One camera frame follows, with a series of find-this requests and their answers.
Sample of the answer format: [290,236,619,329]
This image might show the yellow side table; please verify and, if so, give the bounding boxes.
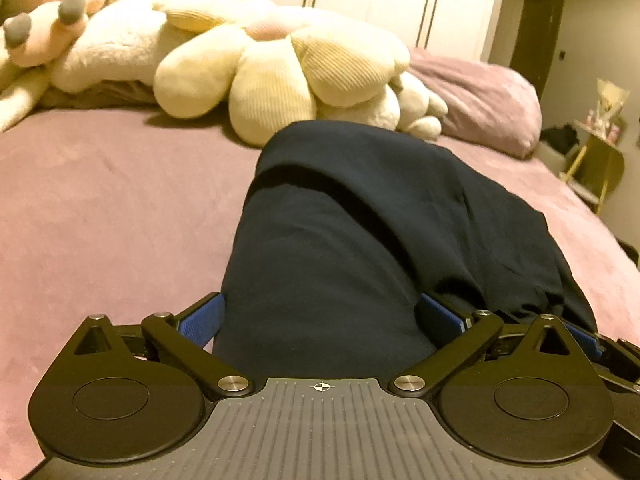
[560,132,626,216]

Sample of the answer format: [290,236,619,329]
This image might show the pink pillow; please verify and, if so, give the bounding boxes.
[407,47,543,158]

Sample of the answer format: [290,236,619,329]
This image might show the navy blue garment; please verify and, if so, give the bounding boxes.
[212,120,598,391]

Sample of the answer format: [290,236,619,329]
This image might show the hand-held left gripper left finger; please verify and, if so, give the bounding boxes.
[72,291,256,397]

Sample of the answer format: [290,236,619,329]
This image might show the dark wooden door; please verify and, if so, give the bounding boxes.
[510,0,568,91]

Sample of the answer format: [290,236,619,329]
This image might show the cream plush toy grey paws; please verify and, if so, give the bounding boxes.
[0,0,108,132]

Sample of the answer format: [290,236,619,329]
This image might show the white fluffy plush toy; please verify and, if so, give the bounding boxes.
[50,0,281,93]
[320,72,448,142]

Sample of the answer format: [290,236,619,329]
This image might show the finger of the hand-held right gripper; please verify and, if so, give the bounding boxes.
[562,321,640,396]

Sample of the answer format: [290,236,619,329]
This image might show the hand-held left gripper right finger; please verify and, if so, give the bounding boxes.
[390,291,576,397]

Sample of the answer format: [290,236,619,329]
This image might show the cream flower plush pillow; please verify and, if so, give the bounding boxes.
[152,5,413,148]

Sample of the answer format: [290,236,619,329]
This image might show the black bag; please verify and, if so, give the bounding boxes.
[542,125,581,156]

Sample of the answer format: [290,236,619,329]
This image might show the paper wrapped bouquet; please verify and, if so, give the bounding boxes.
[595,77,632,121]

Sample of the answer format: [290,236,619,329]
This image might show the pink bed blanket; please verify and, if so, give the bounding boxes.
[0,105,640,466]

